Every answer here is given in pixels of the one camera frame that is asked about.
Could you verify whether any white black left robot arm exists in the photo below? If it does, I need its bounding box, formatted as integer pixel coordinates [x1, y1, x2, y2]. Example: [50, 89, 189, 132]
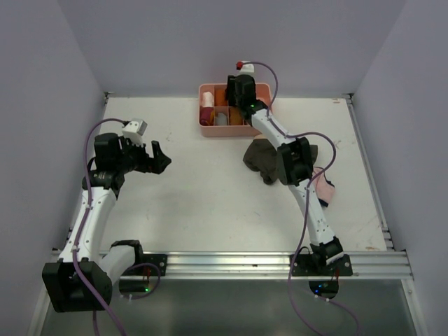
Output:
[42, 133, 172, 313]

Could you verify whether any orange rolled underwear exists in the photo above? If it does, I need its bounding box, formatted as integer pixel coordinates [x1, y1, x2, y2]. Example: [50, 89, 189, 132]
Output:
[214, 87, 228, 106]

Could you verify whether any light pink underwear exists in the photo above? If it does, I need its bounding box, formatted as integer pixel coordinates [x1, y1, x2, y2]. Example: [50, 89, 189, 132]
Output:
[312, 167, 335, 208]

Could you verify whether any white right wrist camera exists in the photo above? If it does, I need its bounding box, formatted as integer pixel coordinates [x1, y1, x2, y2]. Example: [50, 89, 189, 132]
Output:
[236, 61, 255, 75]

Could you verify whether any aluminium frame rail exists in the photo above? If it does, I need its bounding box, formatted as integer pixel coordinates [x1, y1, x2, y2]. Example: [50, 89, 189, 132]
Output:
[44, 250, 416, 280]

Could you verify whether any grey rolled underwear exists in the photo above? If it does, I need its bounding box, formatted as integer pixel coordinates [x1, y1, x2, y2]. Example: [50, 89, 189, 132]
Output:
[214, 113, 228, 127]

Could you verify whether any olive green underwear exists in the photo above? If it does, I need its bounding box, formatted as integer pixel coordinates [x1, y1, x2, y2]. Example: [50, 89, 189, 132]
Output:
[243, 137, 319, 186]

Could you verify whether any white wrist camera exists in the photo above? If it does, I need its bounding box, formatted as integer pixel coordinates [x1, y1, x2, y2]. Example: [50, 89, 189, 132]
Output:
[122, 119, 148, 147]
[236, 61, 255, 75]

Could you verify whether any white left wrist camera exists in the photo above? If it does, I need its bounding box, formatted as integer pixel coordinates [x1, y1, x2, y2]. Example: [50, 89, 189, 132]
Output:
[122, 119, 148, 147]

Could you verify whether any mustard brown rolled underwear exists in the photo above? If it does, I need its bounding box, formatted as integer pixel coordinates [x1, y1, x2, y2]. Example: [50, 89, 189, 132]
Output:
[229, 106, 244, 126]

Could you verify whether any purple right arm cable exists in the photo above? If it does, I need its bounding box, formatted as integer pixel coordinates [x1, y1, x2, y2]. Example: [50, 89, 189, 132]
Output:
[244, 62, 362, 336]

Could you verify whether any white pink rolled underwear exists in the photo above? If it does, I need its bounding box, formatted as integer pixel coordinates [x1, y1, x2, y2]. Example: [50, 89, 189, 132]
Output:
[201, 91, 214, 108]

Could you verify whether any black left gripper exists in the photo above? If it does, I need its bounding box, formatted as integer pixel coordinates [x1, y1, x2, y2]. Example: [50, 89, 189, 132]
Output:
[115, 135, 170, 174]

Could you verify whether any maroon rolled underwear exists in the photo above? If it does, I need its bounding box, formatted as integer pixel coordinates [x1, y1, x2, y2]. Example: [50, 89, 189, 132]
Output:
[199, 106, 215, 127]

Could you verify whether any pink divided storage box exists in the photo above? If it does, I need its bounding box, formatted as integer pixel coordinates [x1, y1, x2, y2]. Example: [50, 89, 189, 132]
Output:
[197, 83, 260, 137]

